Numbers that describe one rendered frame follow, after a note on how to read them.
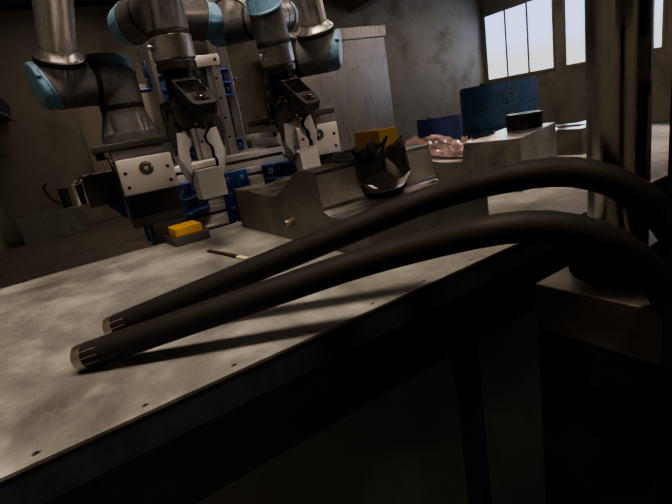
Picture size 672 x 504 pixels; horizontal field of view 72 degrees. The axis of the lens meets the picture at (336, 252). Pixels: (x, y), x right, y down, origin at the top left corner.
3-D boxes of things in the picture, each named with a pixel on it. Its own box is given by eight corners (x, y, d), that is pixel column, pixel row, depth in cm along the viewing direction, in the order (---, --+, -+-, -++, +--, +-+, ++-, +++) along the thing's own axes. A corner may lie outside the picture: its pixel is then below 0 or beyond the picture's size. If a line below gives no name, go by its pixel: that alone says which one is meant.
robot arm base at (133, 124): (103, 145, 137) (92, 111, 134) (155, 137, 143) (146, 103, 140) (104, 144, 124) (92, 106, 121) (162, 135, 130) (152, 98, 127)
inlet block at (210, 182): (183, 196, 97) (176, 171, 96) (206, 191, 100) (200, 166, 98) (203, 199, 87) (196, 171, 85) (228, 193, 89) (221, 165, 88)
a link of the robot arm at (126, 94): (151, 100, 131) (137, 48, 127) (103, 104, 122) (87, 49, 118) (132, 105, 139) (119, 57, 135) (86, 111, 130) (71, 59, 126)
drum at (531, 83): (508, 208, 400) (500, 80, 370) (453, 201, 458) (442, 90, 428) (560, 190, 428) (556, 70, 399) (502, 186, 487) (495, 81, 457)
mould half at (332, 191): (242, 226, 110) (229, 169, 106) (332, 200, 123) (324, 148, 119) (374, 261, 69) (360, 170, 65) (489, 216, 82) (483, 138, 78)
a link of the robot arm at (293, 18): (253, 3, 114) (238, 5, 105) (296, -7, 112) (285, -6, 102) (261, 38, 118) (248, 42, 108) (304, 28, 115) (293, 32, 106)
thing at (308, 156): (278, 167, 122) (273, 147, 120) (294, 161, 124) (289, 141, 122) (305, 174, 112) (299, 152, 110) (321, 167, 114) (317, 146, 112)
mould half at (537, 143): (334, 197, 127) (327, 156, 124) (386, 177, 146) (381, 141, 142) (522, 192, 95) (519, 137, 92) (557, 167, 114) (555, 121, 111)
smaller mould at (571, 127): (517, 156, 142) (516, 133, 140) (546, 147, 149) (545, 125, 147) (582, 154, 125) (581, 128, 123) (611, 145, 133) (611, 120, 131)
